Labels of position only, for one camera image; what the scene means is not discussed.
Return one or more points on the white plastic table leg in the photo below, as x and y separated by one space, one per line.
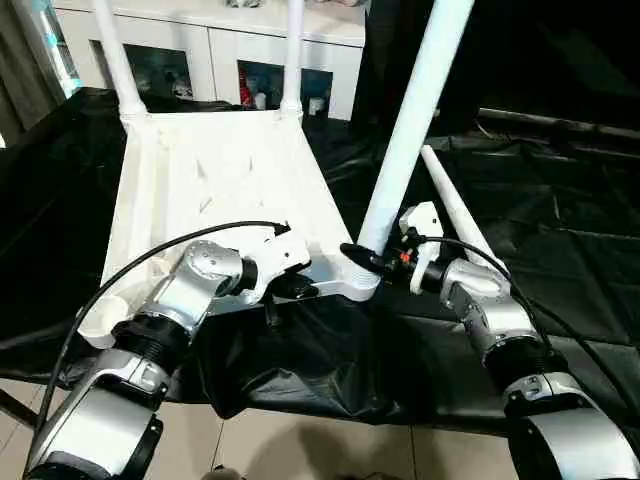
460 205
291 60
415 125
117 60

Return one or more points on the white plastic table top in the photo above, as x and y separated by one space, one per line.
215 165

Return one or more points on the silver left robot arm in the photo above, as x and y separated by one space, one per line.
200 280

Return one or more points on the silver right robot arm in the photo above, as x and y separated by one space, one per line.
475 280

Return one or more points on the black work mat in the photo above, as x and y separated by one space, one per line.
320 360

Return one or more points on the white jar red label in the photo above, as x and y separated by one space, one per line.
316 106

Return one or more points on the small white bottle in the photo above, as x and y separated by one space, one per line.
260 99

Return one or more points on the red package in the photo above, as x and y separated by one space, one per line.
246 90

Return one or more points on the large black box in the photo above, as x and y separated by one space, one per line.
385 60

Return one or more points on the silver metal bar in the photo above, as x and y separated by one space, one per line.
560 122

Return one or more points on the white glass-door cabinet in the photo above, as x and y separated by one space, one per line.
220 40

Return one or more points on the grey curtain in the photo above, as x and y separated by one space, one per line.
22 60

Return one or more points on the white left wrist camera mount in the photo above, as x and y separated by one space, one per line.
280 250

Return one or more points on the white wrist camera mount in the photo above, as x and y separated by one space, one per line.
280 250
425 217

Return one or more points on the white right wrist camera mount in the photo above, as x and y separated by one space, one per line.
425 217

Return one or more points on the black metal frame leg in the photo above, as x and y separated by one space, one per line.
20 406

